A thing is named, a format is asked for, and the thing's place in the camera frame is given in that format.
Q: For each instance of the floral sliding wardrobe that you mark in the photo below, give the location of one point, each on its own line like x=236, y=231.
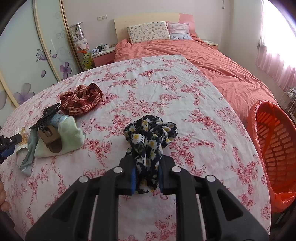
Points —
x=36, y=52

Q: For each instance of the person's left hand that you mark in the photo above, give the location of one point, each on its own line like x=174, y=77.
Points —
x=5, y=206

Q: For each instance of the black mesh mat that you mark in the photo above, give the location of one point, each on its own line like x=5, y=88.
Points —
x=47, y=115

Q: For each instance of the yellow white snack wrapper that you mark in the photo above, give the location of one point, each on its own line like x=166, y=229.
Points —
x=22, y=136

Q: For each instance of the white wire rack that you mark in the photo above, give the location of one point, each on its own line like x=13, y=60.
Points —
x=287, y=101

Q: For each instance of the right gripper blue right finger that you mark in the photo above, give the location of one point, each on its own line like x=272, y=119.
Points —
x=161, y=179

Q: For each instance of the pink nightstand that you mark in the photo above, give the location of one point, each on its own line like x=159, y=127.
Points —
x=104, y=58
x=212, y=44

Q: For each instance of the grey green sock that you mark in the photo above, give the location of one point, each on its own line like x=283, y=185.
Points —
x=26, y=154

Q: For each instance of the green frog plush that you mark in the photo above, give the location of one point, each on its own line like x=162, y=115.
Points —
x=87, y=60

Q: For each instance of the pink left nightstand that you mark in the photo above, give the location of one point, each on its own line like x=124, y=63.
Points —
x=104, y=58

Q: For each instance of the white wall socket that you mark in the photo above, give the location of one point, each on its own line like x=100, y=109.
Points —
x=100, y=18

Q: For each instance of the clear tube of plush toys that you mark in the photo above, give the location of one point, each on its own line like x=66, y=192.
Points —
x=79, y=40

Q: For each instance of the pink right nightstand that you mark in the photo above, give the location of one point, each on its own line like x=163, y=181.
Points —
x=212, y=44

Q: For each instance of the pink window curtain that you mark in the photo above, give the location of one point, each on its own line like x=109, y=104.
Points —
x=276, y=52

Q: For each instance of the light green towel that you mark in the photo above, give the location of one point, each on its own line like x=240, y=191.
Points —
x=72, y=138

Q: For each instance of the orange plastic laundry basket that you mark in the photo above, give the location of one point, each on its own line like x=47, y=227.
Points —
x=273, y=135

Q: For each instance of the salmon pink duvet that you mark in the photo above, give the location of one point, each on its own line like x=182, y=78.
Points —
x=239, y=87

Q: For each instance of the red floral tablecloth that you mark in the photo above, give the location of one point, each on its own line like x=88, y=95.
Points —
x=150, y=106

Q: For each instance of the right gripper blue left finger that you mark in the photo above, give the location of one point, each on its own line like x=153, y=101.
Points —
x=133, y=180

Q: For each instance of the pink striped pillow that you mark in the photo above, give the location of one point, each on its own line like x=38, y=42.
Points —
x=179, y=31

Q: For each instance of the black floral scrunchie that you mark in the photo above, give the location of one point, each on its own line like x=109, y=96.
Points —
x=148, y=137

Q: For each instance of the light blue cream tube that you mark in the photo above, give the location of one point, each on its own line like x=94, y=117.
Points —
x=57, y=119

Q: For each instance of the red plaid scrunchie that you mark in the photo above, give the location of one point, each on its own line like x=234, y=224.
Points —
x=80, y=101

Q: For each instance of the floral white pillow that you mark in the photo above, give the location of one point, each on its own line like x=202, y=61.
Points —
x=148, y=31

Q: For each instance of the white mug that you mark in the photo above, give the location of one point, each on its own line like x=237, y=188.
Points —
x=105, y=47

